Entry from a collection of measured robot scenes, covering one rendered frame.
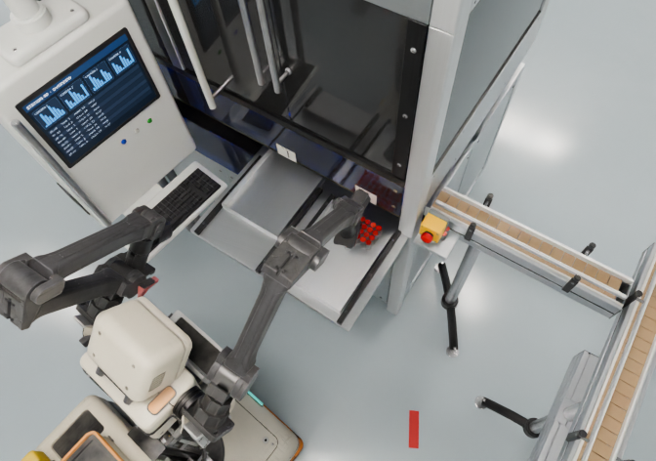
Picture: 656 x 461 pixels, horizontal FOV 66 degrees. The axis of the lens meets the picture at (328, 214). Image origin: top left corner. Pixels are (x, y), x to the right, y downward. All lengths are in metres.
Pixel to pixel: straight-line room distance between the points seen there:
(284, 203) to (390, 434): 1.21
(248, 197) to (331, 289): 0.49
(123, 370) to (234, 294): 1.51
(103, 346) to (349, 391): 1.47
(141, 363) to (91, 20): 0.99
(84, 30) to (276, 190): 0.82
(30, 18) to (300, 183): 0.99
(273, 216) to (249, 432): 0.92
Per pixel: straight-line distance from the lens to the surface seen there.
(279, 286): 1.09
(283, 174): 1.98
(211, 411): 1.35
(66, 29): 1.68
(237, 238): 1.88
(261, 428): 2.29
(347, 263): 1.78
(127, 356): 1.28
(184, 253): 2.93
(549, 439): 2.09
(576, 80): 3.74
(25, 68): 1.66
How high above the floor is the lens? 2.52
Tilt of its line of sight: 61 degrees down
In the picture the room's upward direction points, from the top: 6 degrees counter-clockwise
